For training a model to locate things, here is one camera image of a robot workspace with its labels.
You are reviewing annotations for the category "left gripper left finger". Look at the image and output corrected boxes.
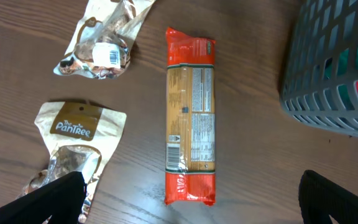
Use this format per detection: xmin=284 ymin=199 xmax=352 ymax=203
xmin=0 ymin=171 xmax=86 ymax=224

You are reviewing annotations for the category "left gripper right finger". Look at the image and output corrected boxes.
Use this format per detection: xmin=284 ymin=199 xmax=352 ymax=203
xmin=298 ymin=170 xmax=358 ymax=224

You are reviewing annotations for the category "grey plastic basket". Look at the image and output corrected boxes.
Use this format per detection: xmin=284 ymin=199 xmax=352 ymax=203
xmin=280 ymin=0 xmax=358 ymax=137

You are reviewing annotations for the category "orange biscuit packet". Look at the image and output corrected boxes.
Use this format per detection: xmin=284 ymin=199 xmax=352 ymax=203
xmin=165 ymin=27 xmax=216 ymax=206

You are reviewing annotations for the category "pantree snack pouch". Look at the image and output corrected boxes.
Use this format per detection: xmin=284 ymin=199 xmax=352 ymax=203
xmin=20 ymin=101 xmax=127 ymax=223
xmin=53 ymin=0 xmax=155 ymax=80

